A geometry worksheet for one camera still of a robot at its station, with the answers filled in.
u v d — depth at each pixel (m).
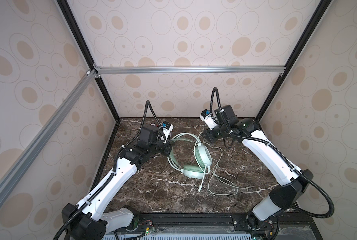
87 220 0.37
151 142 0.55
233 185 0.86
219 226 0.73
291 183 0.41
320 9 0.69
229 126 0.55
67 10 0.69
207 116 0.65
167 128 0.63
